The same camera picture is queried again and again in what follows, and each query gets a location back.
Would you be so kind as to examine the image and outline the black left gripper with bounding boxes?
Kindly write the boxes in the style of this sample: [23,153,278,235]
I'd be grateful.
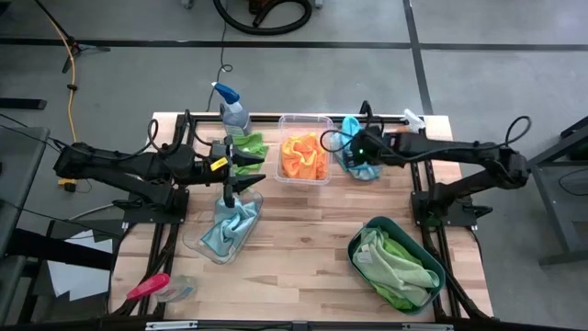
[203,135,268,209]

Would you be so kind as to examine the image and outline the blue microfiber towel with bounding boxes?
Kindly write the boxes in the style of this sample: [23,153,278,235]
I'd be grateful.
[333,115,382,181]

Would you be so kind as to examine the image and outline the orange microfiber towel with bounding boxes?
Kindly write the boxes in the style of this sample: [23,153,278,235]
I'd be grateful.
[300,132,330,181]
[280,135,318,180]

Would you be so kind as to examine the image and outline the teal-edged pale blue towel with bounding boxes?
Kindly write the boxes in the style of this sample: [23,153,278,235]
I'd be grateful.
[200,197,258,257]

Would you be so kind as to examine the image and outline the dark green plastic basket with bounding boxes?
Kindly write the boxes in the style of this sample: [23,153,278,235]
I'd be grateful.
[347,215,447,316]

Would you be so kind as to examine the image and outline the pale green microfiber towel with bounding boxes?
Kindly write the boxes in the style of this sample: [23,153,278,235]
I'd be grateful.
[356,228,441,308]

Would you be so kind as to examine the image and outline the orange liquid spray bottle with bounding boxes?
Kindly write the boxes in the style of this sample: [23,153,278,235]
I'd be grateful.
[402,108,427,134]

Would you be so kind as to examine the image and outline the blue-trigger spray bottle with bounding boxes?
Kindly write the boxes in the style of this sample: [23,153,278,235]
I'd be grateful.
[210,81,253,138]

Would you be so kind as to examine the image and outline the tall clear plastic bin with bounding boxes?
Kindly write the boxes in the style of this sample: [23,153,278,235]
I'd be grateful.
[275,113,335,186]

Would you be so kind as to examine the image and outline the wide clear plastic bin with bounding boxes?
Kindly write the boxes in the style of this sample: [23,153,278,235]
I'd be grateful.
[182,188,265,266]

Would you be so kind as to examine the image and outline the white paper sheet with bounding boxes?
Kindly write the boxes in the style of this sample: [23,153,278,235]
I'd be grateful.
[48,229,114,302]

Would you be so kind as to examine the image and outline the black tripod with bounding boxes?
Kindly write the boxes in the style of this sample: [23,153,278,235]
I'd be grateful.
[34,0,111,74]

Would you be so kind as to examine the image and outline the dark metal cart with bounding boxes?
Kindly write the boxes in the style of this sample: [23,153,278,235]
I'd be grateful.
[527,117,588,267]

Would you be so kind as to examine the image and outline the grey desk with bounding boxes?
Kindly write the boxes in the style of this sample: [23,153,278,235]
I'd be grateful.
[0,126,51,323]

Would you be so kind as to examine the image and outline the black looped cable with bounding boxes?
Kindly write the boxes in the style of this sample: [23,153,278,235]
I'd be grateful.
[359,99,385,132]

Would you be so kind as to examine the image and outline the black aluminium rig frame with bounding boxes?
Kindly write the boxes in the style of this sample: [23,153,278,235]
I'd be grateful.
[109,112,492,323]

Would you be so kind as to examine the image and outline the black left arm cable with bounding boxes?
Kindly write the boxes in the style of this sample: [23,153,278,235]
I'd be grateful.
[146,108,212,153]

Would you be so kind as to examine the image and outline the thin black cable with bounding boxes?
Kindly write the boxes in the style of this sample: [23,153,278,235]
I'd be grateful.
[206,17,234,113]

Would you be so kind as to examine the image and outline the black vacuum hose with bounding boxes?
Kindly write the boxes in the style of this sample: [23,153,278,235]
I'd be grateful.
[213,0,313,37]

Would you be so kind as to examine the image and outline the silver metal bracket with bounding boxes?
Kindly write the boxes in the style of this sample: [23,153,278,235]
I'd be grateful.
[401,323,454,331]
[145,320,198,331]

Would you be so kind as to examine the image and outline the yellow extension cable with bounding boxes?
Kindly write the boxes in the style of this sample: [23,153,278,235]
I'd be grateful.
[48,17,79,143]

